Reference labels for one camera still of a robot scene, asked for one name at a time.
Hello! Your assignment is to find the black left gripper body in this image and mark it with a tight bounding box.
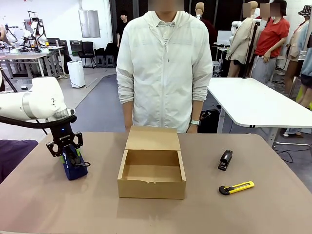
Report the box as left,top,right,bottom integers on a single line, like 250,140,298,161
50,121,75,148

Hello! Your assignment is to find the person's right forearm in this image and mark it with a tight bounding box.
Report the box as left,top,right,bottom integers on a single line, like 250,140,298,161
121,101,135,127

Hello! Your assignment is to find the person's left forearm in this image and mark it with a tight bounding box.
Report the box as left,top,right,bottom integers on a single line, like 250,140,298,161
190,99,204,122

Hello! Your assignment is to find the brown cardboard box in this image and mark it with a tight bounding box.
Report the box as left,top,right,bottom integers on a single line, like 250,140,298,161
117,125,187,200

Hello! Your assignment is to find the purple cloth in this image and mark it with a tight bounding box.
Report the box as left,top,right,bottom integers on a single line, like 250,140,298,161
0,138,39,184

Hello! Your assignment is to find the white air purifier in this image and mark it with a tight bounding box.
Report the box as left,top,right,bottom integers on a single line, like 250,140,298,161
67,60,86,89

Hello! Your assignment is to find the black office chair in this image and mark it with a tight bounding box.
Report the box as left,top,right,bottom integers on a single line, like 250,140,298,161
79,41,97,69

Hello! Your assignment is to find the grey background work table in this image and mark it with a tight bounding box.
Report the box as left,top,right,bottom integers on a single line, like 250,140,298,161
0,52,50,79

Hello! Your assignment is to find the black stool chair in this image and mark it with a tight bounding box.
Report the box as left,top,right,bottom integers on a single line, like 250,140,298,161
96,42,116,68

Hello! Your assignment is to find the person in white jacket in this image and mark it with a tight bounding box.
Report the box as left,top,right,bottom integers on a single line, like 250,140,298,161
116,0,213,134

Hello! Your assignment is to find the bystander in black clothes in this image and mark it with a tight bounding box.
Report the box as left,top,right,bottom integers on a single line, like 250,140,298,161
116,10,130,48

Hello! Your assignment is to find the black bag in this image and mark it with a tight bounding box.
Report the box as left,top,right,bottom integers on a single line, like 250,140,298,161
199,109,221,134

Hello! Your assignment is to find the black stapler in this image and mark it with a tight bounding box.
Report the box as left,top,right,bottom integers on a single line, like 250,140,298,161
217,149,234,171

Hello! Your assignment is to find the yellow black utility knife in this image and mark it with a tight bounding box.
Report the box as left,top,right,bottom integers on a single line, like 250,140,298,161
218,180,255,195

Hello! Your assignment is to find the white table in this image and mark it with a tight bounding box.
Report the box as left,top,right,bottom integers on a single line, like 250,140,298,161
206,77,312,148

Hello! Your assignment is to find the mannequin in dark top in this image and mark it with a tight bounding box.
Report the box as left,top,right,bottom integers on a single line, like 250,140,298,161
195,2,218,46

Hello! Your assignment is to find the mannequin in beige jacket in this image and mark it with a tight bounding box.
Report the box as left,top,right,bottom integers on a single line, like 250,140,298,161
225,1,259,78

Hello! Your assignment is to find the bystander in red shirt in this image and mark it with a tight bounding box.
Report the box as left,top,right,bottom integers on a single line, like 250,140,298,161
252,0,290,86

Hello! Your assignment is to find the mannequin with bucket hat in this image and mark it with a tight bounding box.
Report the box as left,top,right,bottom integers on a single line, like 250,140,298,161
284,4,312,109

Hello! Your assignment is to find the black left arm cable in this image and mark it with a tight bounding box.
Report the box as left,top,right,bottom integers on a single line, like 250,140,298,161
0,114,78,135

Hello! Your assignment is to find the grey wall panel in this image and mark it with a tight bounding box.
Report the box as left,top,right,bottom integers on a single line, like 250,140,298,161
78,10,101,39

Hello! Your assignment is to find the black floor cable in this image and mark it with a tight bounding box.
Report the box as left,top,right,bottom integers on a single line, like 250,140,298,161
274,141,312,163

